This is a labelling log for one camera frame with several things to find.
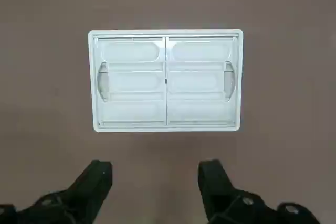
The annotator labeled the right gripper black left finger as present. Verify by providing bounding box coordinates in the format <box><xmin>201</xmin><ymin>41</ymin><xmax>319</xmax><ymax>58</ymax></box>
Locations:
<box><xmin>0</xmin><ymin>159</ymin><xmax>114</xmax><ymax>224</ymax></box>

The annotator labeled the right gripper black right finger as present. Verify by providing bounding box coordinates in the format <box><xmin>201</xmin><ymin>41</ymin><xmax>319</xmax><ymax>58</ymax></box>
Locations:
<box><xmin>197</xmin><ymin>158</ymin><xmax>322</xmax><ymax>224</ymax></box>

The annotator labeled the white folding storage box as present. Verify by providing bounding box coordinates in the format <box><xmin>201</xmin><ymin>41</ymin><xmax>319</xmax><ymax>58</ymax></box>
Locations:
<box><xmin>88</xmin><ymin>28</ymin><xmax>244</xmax><ymax>133</ymax></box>

